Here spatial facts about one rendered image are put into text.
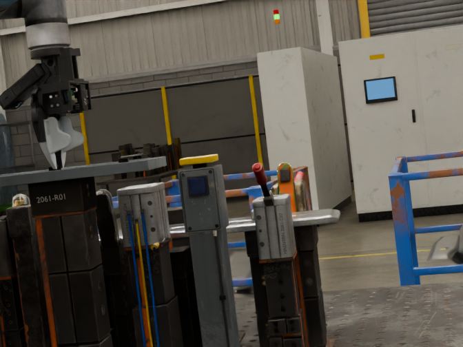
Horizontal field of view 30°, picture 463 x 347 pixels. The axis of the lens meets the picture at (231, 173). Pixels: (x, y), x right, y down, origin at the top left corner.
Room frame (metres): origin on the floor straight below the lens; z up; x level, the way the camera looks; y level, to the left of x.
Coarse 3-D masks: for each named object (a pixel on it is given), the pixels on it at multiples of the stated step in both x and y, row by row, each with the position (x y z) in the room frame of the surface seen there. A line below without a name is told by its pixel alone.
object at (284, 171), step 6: (282, 162) 1.99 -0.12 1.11; (282, 168) 1.99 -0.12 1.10; (288, 168) 1.99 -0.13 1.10; (282, 174) 1.98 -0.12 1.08; (288, 174) 1.98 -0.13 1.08; (282, 180) 1.98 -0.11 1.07; (288, 180) 1.97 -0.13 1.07; (282, 186) 1.98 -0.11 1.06; (288, 186) 1.98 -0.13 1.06; (294, 186) 1.99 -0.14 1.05; (282, 192) 1.98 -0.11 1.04; (288, 192) 1.97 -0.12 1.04; (294, 192) 1.97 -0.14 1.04; (294, 198) 1.97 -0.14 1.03; (294, 204) 1.97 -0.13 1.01; (294, 210) 1.96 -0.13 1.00
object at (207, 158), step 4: (196, 156) 1.54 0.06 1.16; (200, 156) 1.51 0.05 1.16; (204, 156) 1.51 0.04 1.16; (208, 156) 1.51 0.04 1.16; (212, 156) 1.51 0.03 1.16; (216, 156) 1.55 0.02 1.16; (180, 160) 1.51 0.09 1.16; (184, 160) 1.51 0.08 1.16; (188, 160) 1.51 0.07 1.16; (192, 160) 1.51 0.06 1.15; (196, 160) 1.51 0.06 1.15; (200, 160) 1.51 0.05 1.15; (204, 160) 1.51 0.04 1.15; (208, 160) 1.51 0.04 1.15; (212, 160) 1.51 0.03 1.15; (216, 160) 1.55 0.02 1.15; (180, 164) 1.51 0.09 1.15; (184, 164) 1.51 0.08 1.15; (188, 164) 1.51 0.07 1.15; (192, 164) 1.51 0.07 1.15; (196, 164) 1.53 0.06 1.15; (200, 164) 1.53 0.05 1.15; (204, 164) 1.53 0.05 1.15
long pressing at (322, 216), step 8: (296, 216) 1.83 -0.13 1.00; (304, 216) 1.82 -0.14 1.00; (312, 216) 1.80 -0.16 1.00; (320, 216) 1.75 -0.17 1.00; (328, 216) 1.75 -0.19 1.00; (336, 216) 1.78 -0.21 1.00; (176, 224) 1.95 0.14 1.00; (232, 224) 1.79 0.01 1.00; (240, 224) 1.78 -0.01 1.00; (248, 224) 1.77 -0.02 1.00; (296, 224) 1.75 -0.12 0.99; (304, 224) 1.75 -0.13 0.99; (312, 224) 1.75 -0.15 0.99; (120, 232) 1.93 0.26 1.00; (176, 232) 1.80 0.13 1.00; (184, 232) 1.79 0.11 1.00; (232, 232) 1.78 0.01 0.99
